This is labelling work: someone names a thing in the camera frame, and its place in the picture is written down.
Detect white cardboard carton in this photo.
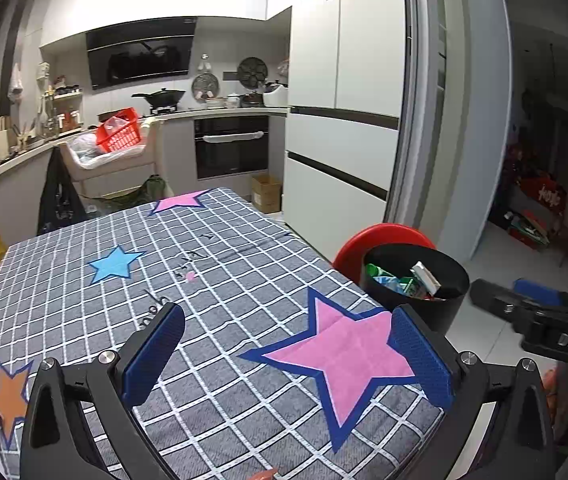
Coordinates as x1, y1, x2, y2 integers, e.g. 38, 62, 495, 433
410, 261, 441, 297

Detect green carton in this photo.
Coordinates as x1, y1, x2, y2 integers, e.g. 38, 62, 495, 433
365, 263, 421, 300

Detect black range hood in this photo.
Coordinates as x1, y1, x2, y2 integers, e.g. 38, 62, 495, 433
85, 17, 198, 91

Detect spice rack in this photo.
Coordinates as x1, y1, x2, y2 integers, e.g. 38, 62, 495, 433
49, 87, 85, 136

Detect black wok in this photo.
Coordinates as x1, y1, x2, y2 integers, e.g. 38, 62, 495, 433
131, 88, 186, 109

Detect grey checked star tablecloth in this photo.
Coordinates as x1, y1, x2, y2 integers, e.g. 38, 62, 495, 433
0, 187, 447, 480

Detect red printed bag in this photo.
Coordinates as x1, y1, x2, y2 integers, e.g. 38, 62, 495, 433
521, 177, 565, 213

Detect black plastic bag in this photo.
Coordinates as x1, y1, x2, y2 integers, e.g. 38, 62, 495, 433
37, 146, 89, 236

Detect black built-in oven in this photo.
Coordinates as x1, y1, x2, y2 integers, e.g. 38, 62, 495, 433
194, 116, 270, 180

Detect red plastic basket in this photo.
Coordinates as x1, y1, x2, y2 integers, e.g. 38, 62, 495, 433
95, 107, 145, 153

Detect white refrigerator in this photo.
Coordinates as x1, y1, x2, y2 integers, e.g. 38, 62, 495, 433
282, 0, 412, 256

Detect small round grey rack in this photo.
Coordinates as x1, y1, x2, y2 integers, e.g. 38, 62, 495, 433
191, 73, 220, 101

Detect pile of boxes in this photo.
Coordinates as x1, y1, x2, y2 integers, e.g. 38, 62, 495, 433
489, 210, 555, 251

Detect translucent grey shopping bag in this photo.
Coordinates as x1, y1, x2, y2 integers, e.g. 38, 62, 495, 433
70, 132, 102, 161

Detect black trash bin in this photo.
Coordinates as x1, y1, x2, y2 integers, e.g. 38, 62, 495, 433
361, 243, 470, 336

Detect grey kitchen counter cabinets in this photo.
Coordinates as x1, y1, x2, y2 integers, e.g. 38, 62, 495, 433
0, 105, 290, 281

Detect dark green cloth bag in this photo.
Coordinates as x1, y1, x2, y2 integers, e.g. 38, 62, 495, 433
141, 175, 166, 200

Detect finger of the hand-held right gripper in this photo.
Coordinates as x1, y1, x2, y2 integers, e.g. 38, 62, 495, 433
469, 280, 527, 333
513, 279, 568, 317

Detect white hanging plastic bag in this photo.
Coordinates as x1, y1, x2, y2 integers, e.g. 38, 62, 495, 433
7, 63, 25, 101

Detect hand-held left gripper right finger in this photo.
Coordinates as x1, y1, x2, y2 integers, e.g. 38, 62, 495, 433
386, 304, 560, 480

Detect cardboard box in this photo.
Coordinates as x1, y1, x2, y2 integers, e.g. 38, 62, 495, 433
250, 175, 283, 213

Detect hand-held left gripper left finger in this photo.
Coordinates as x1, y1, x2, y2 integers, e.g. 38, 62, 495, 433
18, 302, 186, 480

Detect red stool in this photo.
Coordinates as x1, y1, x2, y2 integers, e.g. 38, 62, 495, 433
332, 223, 437, 281

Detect white upper cabinets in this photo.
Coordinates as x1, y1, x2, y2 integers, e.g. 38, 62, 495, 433
39, 0, 295, 48

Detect large round dark rack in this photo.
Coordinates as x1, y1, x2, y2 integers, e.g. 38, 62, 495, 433
236, 56, 269, 87

